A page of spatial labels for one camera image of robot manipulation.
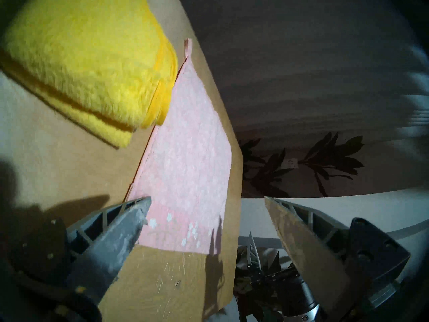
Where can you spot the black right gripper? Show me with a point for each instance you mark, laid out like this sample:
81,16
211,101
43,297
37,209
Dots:
285,281

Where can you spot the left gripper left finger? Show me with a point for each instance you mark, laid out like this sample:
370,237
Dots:
107,247

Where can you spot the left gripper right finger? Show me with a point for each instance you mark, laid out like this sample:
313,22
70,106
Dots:
308,254

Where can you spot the pink terry towel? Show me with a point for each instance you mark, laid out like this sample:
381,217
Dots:
191,163

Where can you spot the yellow terry towel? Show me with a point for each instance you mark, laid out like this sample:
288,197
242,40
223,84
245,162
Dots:
87,56

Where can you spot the white plant tag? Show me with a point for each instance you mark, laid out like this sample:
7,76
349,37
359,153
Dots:
291,162

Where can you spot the tall dark leafy plant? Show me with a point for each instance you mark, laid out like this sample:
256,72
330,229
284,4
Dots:
335,157

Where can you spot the grey pleated curtain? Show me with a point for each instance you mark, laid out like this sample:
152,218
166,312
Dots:
318,56

